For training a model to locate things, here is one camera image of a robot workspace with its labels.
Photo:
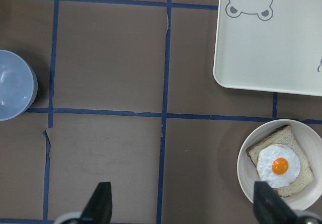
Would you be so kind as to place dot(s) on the cream bear tray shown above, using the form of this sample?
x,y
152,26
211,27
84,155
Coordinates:
x,y
269,45

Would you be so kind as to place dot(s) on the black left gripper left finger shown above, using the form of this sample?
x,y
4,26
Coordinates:
x,y
98,208

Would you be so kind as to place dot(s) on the round cream plate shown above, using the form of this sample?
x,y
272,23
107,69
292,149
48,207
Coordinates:
x,y
310,142

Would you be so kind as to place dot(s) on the fried egg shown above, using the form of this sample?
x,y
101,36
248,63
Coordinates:
x,y
278,165

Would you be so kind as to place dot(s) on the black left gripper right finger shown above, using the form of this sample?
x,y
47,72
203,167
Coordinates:
x,y
268,207

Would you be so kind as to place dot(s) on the blue bowl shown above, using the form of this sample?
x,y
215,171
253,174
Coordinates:
x,y
19,85

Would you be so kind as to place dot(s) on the bottom bread slice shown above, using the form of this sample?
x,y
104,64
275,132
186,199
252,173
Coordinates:
x,y
284,135

